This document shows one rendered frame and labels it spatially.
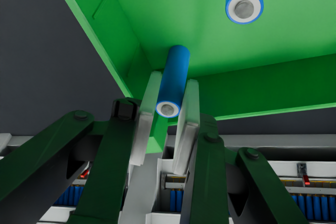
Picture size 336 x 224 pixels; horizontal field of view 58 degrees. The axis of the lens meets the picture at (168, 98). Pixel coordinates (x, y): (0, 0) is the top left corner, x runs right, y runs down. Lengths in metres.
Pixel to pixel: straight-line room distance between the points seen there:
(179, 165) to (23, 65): 0.98
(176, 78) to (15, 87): 1.02
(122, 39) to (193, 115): 0.10
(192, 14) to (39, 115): 1.09
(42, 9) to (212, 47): 0.72
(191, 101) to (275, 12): 0.10
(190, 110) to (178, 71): 0.07
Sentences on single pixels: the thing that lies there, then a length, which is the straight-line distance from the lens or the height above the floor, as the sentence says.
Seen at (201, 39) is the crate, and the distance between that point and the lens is 0.24.
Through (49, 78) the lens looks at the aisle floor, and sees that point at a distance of 1.09.
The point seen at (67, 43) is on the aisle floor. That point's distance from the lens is 0.96.
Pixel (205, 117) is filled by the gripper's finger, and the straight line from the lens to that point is 0.17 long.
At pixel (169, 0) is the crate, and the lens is 0.23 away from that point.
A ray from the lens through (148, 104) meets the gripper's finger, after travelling 0.15.
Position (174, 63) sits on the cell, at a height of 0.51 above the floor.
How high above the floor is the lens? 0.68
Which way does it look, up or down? 43 degrees down
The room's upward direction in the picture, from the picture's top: 168 degrees counter-clockwise
